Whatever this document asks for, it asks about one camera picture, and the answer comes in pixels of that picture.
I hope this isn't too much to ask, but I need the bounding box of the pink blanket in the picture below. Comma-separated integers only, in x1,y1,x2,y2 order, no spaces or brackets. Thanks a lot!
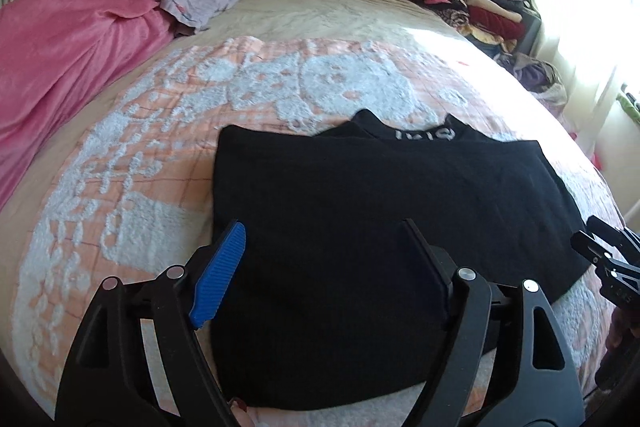
0,0,177,212

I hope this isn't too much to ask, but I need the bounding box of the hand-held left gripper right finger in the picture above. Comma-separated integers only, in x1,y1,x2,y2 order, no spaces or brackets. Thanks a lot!
404,219,586,427

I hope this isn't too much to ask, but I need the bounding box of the beige bed sheet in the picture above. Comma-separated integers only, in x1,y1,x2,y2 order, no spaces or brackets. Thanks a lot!
0,0,483,228

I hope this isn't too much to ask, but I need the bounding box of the black sweater with orange cuffs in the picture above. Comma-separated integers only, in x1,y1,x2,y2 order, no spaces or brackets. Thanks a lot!
210,109,608,410

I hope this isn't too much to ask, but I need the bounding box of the bag of purple clothes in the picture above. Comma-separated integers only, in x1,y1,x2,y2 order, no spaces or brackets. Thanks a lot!
497,53,569,108

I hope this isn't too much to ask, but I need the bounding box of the green object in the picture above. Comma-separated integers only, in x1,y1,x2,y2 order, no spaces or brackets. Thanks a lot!
616,83,640,124

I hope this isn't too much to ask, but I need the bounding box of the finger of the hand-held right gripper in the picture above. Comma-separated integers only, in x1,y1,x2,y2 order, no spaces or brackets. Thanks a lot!
571,231,618,270
586,215,640,255

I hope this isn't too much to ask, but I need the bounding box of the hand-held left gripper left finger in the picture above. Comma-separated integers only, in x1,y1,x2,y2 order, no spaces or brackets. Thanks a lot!
55,221,247,427

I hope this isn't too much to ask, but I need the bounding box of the peach and white patterned blanket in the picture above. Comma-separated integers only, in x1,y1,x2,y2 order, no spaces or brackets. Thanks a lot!
10,36,631,427

